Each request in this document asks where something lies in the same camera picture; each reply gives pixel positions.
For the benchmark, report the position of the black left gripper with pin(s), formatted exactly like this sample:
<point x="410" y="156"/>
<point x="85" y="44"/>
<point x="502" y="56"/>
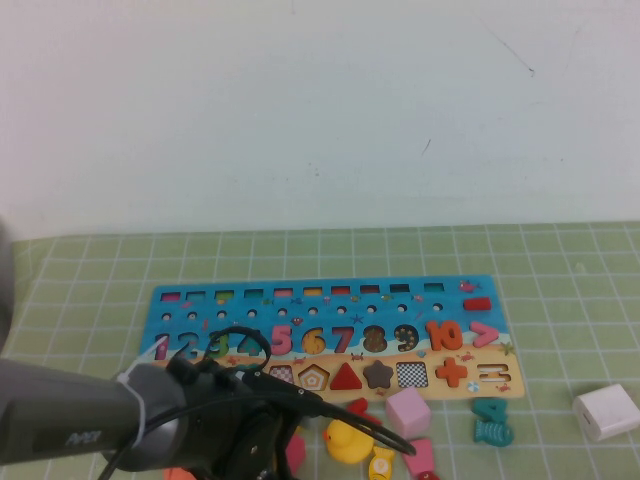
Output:
<point x="240" y="440"/>

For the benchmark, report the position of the pink number five piece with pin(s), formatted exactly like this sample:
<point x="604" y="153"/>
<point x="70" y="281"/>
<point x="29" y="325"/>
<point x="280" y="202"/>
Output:
<point x="281" y="329"/>

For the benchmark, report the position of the red triangle piece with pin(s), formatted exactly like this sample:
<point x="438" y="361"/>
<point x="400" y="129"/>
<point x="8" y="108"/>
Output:
<point x="346" y="381"/>

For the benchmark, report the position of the red number piece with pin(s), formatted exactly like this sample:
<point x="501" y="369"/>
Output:
<point x="362" y="407"/>

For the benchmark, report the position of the yellow fish piece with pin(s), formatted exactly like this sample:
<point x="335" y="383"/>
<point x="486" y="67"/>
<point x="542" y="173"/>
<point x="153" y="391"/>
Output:
<point x="381" y="465"/>

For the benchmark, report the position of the brown star piece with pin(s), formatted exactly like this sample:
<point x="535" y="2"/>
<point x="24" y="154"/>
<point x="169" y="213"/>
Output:
<point x="378" y="375"/>

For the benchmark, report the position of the red fish piece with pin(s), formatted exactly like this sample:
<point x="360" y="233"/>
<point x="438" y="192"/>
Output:
<point x="427" y="476"/>

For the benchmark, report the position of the orange number ten piece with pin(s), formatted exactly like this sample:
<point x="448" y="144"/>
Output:
<point x="434" y="335"/>

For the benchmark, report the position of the orange plus sign piece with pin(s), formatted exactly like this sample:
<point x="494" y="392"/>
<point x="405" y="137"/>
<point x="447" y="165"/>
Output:
<point x="451" y="372"/>

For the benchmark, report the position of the teal fish piece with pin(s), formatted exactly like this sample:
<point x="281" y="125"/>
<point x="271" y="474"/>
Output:
<point x="492" y="434"/>

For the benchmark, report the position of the wooden number puzzle board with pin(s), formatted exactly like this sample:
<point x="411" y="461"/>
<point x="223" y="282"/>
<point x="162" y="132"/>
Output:
<point x="452" y="300"/>

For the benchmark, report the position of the teal number four piece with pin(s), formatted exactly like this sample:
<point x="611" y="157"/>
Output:
<point x="498" y="412"/>

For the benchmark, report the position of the red rectangle piece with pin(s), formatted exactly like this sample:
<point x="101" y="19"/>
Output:
<point x="476" y="304"/>

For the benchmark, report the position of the pink greater-than sign piece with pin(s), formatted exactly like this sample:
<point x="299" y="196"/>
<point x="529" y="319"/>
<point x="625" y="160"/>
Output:
<point x="492" y="335"/>

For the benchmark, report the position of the dark pink square block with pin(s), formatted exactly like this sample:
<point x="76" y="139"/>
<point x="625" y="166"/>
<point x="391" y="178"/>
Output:
<point x="296" y="450"/>

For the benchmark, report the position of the orange wooden block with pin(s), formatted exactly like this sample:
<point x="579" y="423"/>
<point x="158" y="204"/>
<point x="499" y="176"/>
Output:
<point x="179" y="475"/>

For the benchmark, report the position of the yellow rubber duck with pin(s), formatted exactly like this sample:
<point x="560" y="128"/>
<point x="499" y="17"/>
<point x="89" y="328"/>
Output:
<point x="350" y="445"/>

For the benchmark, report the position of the white zip tie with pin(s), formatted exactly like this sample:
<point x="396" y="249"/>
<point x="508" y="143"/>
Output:
<point x="135" y="405"/>

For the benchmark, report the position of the light pink cube block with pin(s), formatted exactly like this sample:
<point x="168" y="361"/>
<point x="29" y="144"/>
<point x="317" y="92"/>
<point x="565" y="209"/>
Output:
<point x="407" y="412"/>

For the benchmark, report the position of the pink trapezoid block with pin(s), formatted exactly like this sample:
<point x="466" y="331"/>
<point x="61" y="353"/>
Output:
<point x="420" y="460"/>

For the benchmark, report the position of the green checked tablecloth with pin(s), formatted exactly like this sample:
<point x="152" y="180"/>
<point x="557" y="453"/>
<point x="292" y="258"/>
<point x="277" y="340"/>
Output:
<point x="75" y="300"/>

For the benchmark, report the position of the white plastic charger block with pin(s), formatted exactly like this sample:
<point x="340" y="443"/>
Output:
<point x="607" y="410"/>

